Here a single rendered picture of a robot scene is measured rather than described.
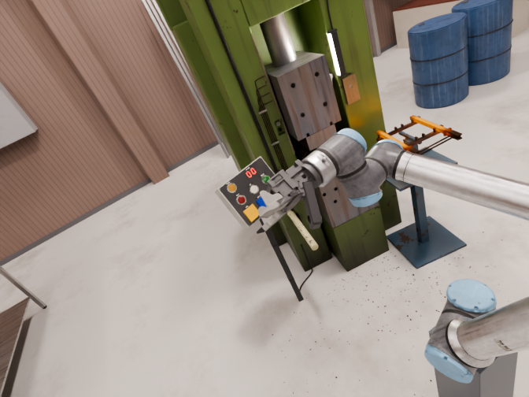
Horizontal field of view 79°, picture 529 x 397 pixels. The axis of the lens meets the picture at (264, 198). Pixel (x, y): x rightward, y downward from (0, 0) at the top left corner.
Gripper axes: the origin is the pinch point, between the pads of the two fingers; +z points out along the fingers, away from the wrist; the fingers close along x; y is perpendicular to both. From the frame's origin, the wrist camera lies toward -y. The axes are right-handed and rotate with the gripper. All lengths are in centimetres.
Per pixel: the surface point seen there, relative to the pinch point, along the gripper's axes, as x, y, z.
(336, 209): -128, -1, -76
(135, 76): -329, 368, -79
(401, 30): -381, 193, -554
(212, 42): -55, 103, -59
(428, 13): -320, 160, -548
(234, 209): -92, 33, -15
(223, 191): -88, 44, -17
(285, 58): -71, 81, -94
